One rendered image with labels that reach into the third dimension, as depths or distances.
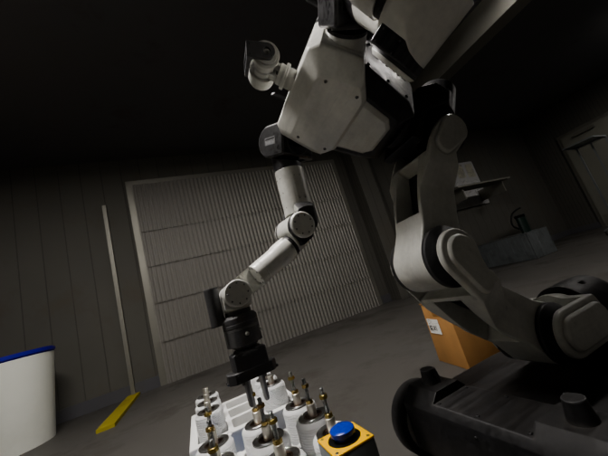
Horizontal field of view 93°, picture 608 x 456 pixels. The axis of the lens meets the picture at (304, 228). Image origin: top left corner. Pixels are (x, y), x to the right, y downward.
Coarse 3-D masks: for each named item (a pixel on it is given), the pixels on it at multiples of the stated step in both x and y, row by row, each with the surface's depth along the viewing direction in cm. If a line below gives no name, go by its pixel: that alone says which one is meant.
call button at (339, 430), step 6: (336, 426) 47; (342, 426) 46; (348, 426) 46; (330, 432) 46; (336, 432) 45; (342, 432) 44; (348, 432) 44; (336, 438) 45; (342, 438) 44; (348, 438) 45
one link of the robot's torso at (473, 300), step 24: (456, 240) 62; (456, 264) 60; (480, 264) 62; (456, 288) 69; (480, 288) 60; (504, 288) 69; (432, 312) 76; (456, 312) 74; (480, 312) 64; (504, 312) 67; (528, 312) 70; (552, 312) 69; (480, 336) 74; (504, 336) 71; (528, 336) 67; (552, 336) 67; (528, 360) 74; (552, 360) 68; (576, 360) 69
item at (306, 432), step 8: (296, 424) 71; (304, 424) 69; (312, 424) 68; (320, 424) 68; (304, 432) 68; (312, 432) 67; (304, 440) 68; (312, 440) 67; (304, 448) 68; (312, 448) 67
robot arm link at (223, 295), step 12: (216, 288) 72; (228, 288) 68; (240, 288) 70; (216, 300) 71; (228, 300) 68; (240, 300) 69; (216, 312) 70; (228, 312) 71; (240, 312) 71; (252, 312) 72; (216, 324) 69; (228, 324) 69; (240, 324) 69
